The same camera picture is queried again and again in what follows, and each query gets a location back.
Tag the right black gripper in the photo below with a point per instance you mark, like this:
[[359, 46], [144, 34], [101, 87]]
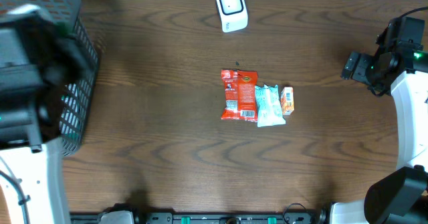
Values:
[[364, 61]]

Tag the small orange tissue box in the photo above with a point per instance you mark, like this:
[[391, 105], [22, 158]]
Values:
[[287, 100]]

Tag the mint green wipes pack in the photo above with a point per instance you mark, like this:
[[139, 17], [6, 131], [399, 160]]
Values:
[[269, 110]]

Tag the orange red snack bag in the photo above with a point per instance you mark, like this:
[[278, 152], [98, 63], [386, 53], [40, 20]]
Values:
[[240, 101]]

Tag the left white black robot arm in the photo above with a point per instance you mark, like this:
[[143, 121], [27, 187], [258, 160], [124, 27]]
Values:
[[33, 184]]

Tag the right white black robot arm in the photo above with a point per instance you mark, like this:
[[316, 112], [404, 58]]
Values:
[[400, 197]]

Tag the white barcode scanner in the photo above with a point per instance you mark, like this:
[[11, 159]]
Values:
[[233, 15]]

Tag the grey plastic mesh basket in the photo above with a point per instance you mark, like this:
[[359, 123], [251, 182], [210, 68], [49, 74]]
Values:
[[78, 83]]

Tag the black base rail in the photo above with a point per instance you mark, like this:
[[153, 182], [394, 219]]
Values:
[[299, 217]]

